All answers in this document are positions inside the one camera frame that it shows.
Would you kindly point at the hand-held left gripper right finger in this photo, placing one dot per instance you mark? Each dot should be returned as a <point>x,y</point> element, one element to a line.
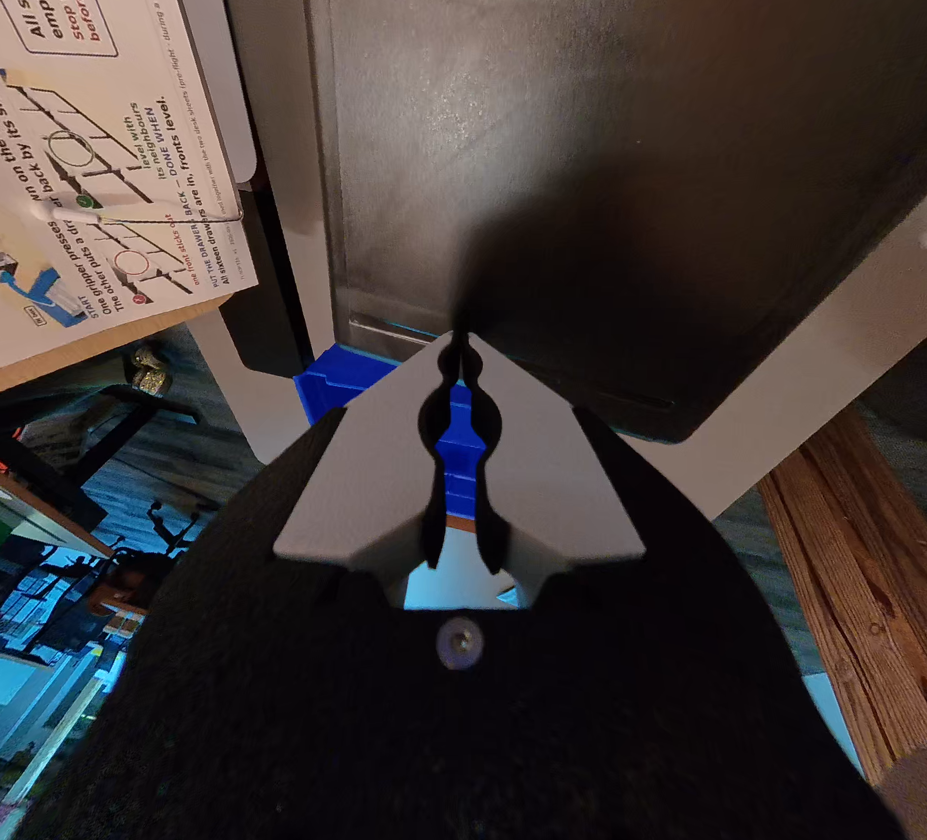
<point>554,485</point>

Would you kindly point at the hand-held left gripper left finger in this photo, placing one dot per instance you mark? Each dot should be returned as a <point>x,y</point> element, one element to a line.
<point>362,485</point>

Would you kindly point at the black drawer cabinet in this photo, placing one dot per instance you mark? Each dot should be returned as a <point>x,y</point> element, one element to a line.
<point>579,130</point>

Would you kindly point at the blue storage bin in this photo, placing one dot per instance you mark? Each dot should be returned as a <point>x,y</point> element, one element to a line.
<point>347,384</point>

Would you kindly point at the glittery gold object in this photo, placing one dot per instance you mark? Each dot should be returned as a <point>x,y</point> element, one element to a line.
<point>150,371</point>

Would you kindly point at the printed instruction sheet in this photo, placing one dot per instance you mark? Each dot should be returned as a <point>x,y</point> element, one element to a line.
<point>87,130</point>

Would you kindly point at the clear sign holder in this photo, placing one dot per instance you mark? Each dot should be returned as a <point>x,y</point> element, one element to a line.
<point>217,58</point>

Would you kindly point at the wooden post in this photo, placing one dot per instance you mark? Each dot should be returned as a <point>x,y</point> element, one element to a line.
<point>847,565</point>

